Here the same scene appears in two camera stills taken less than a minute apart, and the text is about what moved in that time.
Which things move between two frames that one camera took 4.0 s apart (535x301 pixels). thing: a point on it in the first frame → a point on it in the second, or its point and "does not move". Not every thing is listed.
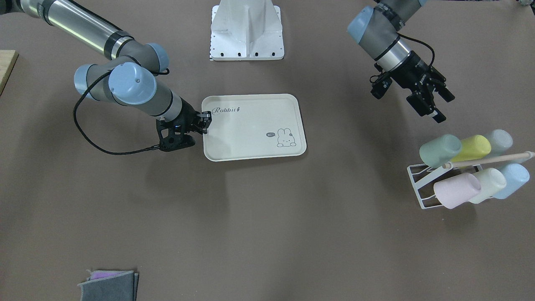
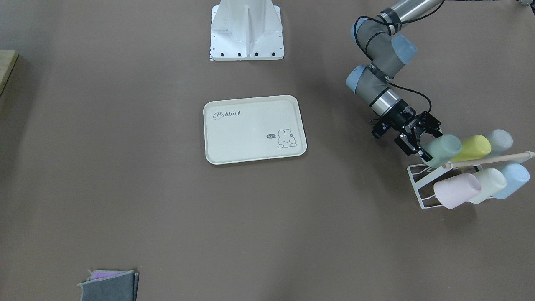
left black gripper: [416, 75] → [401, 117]
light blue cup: [516, 176] does not move
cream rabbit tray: [248, 126] does not move
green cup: [439, 151] does not move
